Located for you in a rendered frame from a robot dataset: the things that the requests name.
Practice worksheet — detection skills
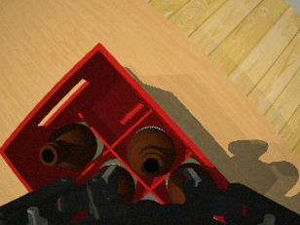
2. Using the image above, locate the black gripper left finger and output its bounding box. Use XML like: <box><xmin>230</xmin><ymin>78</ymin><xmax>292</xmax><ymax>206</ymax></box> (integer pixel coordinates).
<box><xmin>0</xmin><ymin>166</ymin><xmax>133</xmax><ymax>225</ymax></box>

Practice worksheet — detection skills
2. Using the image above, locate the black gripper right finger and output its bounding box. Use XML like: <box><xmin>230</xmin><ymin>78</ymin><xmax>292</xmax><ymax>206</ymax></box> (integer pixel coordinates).
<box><xmin>175</xmin><ymin>168</ymin><xmax>300</xmax><ymax>225</ymax></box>

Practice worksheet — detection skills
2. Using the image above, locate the brown bottle with white label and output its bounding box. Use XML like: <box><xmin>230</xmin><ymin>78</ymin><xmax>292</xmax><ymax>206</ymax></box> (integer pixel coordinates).
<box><xmin>127</xmin><ymin>126</ymin><xmax>176</xmax><ymax>178</ymax></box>

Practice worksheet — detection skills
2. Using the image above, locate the red crate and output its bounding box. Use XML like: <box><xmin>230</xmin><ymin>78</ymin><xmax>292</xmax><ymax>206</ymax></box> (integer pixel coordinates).
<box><xmin>0</xmin><ymin>43</ymin><xmax>230</xmax><ymax>204</ymax></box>

